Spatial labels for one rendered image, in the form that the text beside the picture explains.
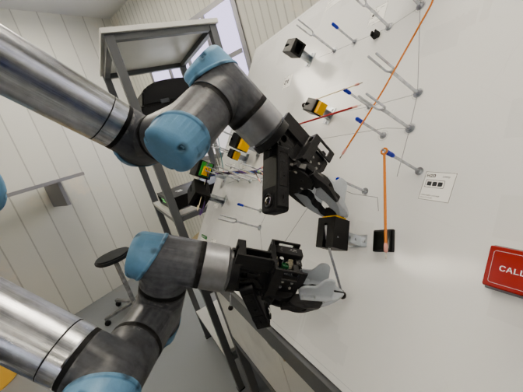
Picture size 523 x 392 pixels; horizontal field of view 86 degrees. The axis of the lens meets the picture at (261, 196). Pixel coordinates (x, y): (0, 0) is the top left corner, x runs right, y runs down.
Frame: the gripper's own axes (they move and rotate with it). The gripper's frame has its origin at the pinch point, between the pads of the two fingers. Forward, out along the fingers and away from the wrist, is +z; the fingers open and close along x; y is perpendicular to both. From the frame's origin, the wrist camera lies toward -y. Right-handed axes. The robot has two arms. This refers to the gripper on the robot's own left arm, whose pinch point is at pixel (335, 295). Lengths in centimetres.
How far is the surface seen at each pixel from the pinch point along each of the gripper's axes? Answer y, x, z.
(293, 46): 35, 60, -11
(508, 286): 19.3, -12.7, 9.8
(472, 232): 20.4, -3.7, 11.4
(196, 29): 29, 114, -47
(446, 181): 24.3, 4.4, 10.2
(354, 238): 7.9, 7.6, 3.0
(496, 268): 19.9, -10.6, 9.4
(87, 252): -213, 207, -138
